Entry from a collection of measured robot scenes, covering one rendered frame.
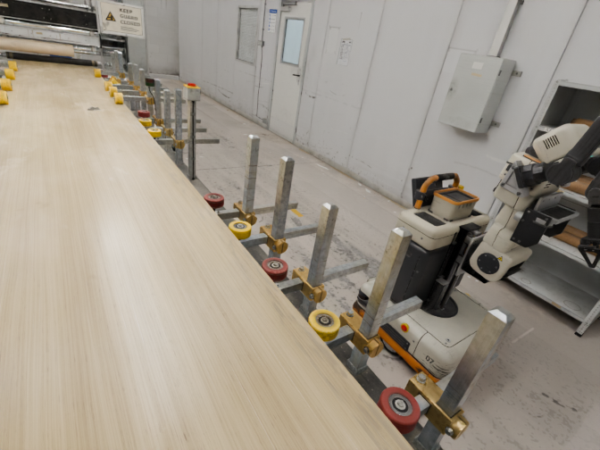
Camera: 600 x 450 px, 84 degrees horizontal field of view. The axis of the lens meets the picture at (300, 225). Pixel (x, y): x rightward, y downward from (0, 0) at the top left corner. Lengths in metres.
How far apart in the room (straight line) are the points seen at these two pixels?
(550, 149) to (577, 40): 1.88
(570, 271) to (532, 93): 1.49
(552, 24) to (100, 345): 3.50
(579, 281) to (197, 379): 3.16
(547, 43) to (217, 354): 3.31
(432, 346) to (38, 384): 1.62
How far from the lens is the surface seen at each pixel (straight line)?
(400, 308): 1.11
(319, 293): 1.08
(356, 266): 1.26
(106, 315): 0.89
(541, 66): 3.53
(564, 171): 1.49
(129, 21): 4.98
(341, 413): 0.73
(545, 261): 3.54
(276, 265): 1.01
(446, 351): 1.92
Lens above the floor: 1.49
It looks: 28 degrees down
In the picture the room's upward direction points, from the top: 10 degrees clockwise
